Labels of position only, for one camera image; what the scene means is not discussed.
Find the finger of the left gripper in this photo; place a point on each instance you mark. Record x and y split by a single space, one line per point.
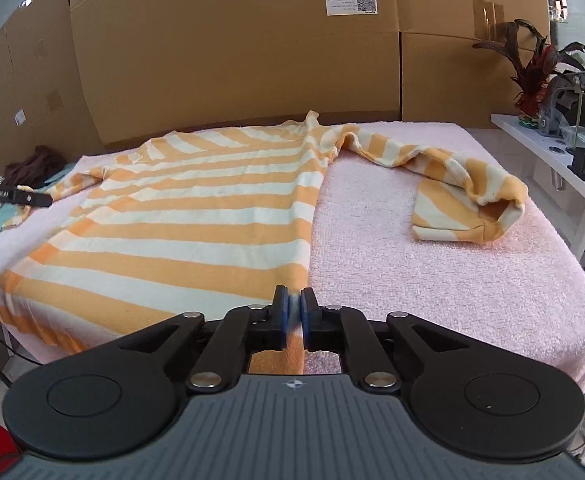
15 196

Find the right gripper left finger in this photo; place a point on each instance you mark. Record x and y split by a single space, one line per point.
226 347

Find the pink terry towel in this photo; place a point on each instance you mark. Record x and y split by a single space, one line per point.
524 292

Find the dark brown garment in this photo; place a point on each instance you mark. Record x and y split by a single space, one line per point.
36 169

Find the red leafed potted plant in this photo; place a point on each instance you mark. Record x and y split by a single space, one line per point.
532 78

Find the right cardboard box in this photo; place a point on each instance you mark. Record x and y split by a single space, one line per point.
444 77

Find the left cardboard box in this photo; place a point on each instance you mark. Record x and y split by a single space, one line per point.
41 95

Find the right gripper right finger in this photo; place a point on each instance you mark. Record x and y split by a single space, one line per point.
346 332

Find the large centre cardboard box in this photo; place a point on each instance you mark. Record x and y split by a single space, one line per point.
148 67

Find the orange white striped sweater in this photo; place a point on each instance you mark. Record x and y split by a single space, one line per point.
216 219

